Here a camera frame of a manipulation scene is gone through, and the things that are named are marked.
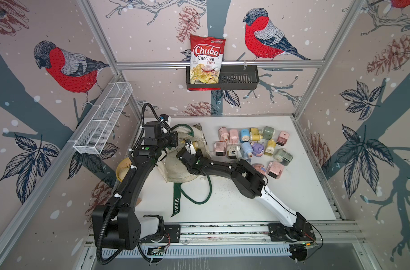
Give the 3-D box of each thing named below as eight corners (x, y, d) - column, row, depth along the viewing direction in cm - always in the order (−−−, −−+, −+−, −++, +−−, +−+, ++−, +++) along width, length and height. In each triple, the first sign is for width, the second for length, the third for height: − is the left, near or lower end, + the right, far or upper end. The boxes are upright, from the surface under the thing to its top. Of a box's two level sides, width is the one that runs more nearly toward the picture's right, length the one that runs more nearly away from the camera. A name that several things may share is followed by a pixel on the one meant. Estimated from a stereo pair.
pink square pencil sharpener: (276, 144, 106) (279, 138, 101) (277, 136, 111) (281, 129, 106) (284, 147, 105) (288, 141, 100) (285, 138, 110) (289, 132, 104)
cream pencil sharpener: (227, 159, 100) (227, 155, 96) (226, 149, 104) (226, 144, 101) (240, 159, 100) (241, 155, 96) (239, 149, 104) (240, 144, 101)
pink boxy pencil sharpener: (267, 179, 92) (270, 175, 88) (264, 165, 97) (266, 161, 94) (283, 179, 92) (286, 175, 88) (279, 165, 97) (282, 161, 94)
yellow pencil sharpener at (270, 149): (264, 154, 102) (267, 148, 96) (266, 145, 106) (270, 138, 101) (271, 157, 100) (274, 150, 95) (273, 147, 105) (277, 141, 100)
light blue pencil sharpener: (241, 161, 99) (243, 154, 93) (239, 148, 104) (241, 142, 99) (251, 161, 99) (253, 154, 93) (249, 148, 104) (251, 142, 99)
